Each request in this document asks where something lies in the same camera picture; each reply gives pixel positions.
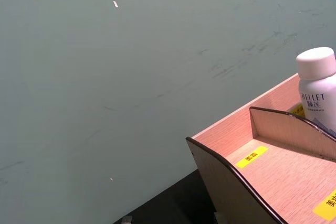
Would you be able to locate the yellow label with black print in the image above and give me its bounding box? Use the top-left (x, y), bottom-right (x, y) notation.
top-left (235, 145), bottom-right (269, 169)
top-left (312, 188), bottom-right (336, 222)
top-left (289, 104), bottom-right (305, 118)

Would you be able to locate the black table cloth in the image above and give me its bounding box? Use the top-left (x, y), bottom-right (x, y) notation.
top-left (112, 168), bottom-right (219, 224)

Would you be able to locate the light wooden compartment organizer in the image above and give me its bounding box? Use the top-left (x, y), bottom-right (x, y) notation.
top-left (185, 73), bottom-right (336, 224)

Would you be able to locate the white plastic bottle with cap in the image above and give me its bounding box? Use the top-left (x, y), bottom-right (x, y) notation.
top-left (296, 47), bottom-right (336, 139)

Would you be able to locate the pale grey-green wall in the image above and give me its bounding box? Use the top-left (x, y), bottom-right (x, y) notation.
top-left (0, 0), bottom-right (336, 224)

